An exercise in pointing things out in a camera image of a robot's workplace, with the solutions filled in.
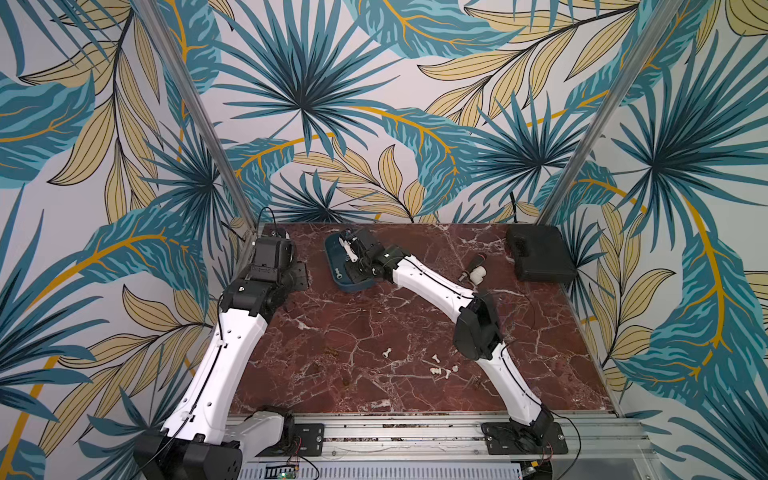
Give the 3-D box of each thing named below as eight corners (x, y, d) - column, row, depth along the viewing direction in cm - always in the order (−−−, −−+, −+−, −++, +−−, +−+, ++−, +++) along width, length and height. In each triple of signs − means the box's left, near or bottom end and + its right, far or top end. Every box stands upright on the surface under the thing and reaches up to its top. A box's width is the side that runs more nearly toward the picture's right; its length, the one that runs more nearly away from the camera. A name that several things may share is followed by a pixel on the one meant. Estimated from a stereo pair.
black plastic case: (519, 281, 105) (525, 272, 101) (503, 232, 120) (507, 223, 116) (572, 281, 106) (580, 272, 101) (550, 233, 120) (556, 223, 116)
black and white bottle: (462, 276, 106) (464, 272, 104) (478, 255, 113) (479, 251, 111) (479, 286, 104) (481, 282, 102) (493, 264, 110) (495, 259, 108)
